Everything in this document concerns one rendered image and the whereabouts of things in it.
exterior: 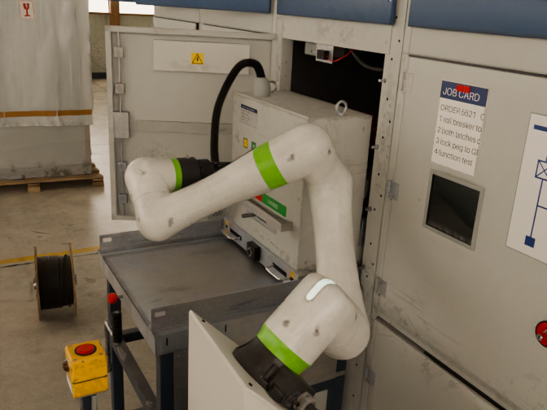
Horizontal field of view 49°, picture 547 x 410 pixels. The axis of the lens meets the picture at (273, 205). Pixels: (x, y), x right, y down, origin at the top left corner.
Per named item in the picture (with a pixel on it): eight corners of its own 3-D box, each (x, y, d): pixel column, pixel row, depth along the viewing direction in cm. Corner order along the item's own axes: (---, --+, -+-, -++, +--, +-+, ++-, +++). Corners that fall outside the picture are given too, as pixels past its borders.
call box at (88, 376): (73, 400, 138) (71, 362, 134) (66, 381, 144) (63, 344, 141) (108, 391, 142) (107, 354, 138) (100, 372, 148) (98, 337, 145)
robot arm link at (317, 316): (313, 384, 128) (372, 317, 130) (286, 368, 115) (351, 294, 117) (275, 345, 136) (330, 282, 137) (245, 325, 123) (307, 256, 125)
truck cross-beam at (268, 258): (296, 293, 180) (298, 275, 178) (222, 231, 225) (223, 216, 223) (310, 290, 183) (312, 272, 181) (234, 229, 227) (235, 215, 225)
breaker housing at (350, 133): (297, 276, 181) (308, 117, 166) (229, 221, 222) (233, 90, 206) (424, 251, 205) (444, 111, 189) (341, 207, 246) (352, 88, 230)
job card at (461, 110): (473, 178, 141) (488, 88, 134) (429, 162, 153) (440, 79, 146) (474, 177, 141) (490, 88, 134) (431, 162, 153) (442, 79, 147)
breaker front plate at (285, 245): (293, 276, 181) (304, 119, 166) (226, 222, 221) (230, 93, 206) (297, 275, 182) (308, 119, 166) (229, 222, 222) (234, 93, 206)
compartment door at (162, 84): (115, 214, 243) (108, 24, 219) (269, 219, 247) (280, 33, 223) (111, 220, 237) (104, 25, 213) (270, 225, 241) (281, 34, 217)
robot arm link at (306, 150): (346, 170, 146) (331, 133, 153) (329, 142, 136) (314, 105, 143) (279, 201, 150) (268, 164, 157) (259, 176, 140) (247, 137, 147)
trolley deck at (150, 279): (155, 356, 158) (155, 336, 156) (98, 264, 209) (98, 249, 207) (361, 307, 190) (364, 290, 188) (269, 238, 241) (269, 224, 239)
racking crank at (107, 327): (102, 370, 204) (99, 291, 195) (111, 368, 206) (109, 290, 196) (115, 398, 191) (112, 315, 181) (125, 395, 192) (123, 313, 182)
